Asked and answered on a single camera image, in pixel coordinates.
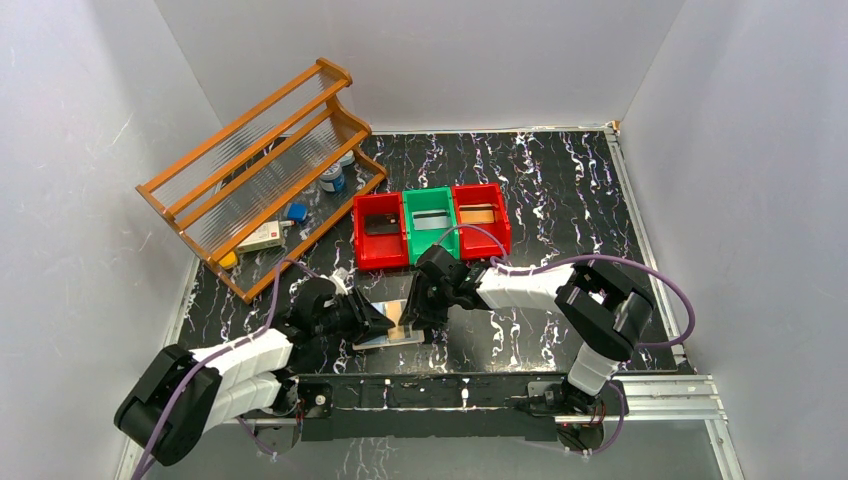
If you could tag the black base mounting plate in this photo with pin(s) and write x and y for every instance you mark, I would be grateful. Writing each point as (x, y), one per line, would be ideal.
(530, 406)

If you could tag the black card in bin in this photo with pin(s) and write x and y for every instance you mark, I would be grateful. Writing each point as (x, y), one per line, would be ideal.
(382, 224)

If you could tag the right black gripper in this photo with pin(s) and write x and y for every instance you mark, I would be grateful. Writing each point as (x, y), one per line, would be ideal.
(416, 304)

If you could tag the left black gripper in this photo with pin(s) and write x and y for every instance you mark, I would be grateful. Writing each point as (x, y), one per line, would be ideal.
(353, 315)

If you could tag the silver card in bin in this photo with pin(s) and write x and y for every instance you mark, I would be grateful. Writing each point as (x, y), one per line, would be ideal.
(431, 220)

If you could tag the red plastic bin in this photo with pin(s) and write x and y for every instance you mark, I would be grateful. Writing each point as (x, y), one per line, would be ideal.
(380, 240)
(487, 231)

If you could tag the small white red box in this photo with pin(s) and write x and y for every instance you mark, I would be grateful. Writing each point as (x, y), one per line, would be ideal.
(268, 235)

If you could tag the green plastic bin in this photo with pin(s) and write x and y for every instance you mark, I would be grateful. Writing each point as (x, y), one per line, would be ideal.
(439, 198)

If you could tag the right red plastic bin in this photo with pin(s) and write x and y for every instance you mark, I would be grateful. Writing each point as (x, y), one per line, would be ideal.
(487, 231)

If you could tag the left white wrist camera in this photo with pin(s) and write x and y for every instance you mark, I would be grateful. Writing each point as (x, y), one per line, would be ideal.
(338, 278)

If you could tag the small yellow object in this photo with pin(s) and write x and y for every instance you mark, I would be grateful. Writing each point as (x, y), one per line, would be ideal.
(229, 261)

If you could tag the blue white round jar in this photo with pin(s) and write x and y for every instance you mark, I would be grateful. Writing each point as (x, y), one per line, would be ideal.
(333, 179)

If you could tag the beige leather card holder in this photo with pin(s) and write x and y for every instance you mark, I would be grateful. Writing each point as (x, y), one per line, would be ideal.
(416, 336)

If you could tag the left red plastic bin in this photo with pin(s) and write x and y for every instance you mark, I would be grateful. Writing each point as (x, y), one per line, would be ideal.
(380, 240)

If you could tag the orange wooden shelf rack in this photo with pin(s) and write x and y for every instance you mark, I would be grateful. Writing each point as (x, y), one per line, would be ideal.
(272, 155)

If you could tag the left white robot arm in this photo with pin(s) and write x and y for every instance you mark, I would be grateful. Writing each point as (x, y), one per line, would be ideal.
(185, 393)

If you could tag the small blue cube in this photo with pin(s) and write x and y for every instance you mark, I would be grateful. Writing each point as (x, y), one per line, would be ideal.
(296, 212)

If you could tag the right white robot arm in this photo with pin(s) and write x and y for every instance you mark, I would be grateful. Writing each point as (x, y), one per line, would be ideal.
(606, 308)

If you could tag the gold card in bin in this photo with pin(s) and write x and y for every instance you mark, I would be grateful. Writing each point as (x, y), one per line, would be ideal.
(476, 214)

